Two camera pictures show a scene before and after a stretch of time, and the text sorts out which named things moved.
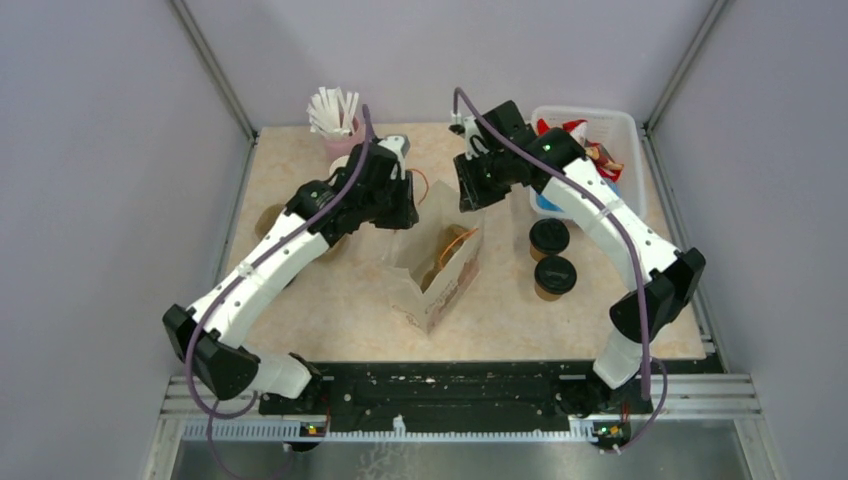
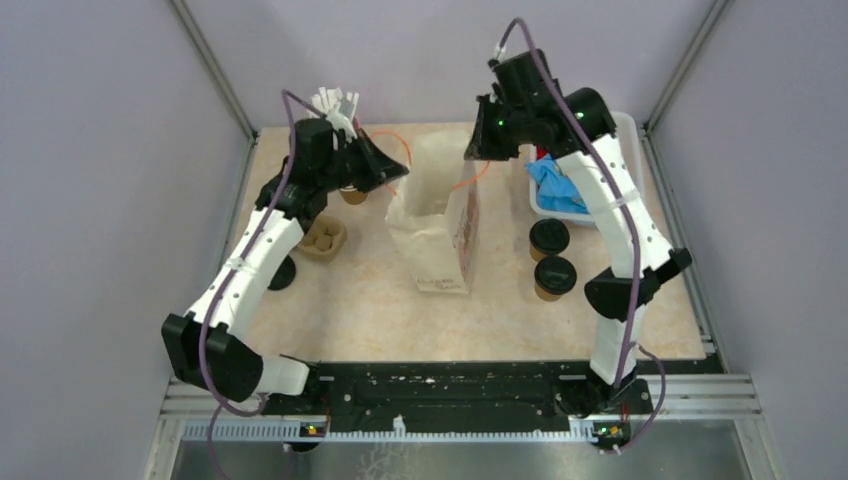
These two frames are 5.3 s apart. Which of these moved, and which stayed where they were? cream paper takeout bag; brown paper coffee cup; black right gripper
Moved: black right gripper; cream paper takeout bag
Stayed: brown paper coffee cup
